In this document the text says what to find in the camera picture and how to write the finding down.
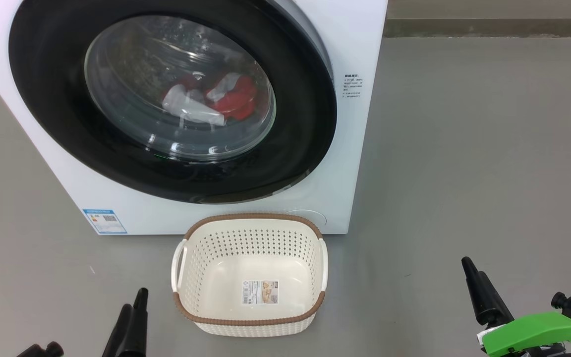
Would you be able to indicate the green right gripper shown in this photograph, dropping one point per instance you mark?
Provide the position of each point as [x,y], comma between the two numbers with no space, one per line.
[538,332]

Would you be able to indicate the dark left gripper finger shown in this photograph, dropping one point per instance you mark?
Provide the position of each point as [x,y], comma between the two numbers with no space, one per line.
[141,322]
[122,332]

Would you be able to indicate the red and white garment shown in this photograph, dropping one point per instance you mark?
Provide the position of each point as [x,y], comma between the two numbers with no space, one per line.
[236,99]

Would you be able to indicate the black-rimmed glass washer door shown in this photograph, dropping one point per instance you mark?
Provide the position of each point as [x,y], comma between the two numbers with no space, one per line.
[295,124]

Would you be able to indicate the cream basket with brown rim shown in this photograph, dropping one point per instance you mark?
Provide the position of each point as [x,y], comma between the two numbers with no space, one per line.
[226,292]

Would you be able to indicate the printed product label sticker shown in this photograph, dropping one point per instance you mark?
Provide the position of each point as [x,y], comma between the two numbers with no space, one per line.
[260,292]

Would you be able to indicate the white front-load washing machine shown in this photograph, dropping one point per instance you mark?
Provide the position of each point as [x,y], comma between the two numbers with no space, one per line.
[355,148]

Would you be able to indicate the blue energy label sticker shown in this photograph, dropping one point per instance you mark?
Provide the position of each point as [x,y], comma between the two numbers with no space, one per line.
[104,221]

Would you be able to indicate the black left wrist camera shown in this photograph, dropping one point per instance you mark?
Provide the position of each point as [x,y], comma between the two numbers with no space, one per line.
[42,350]

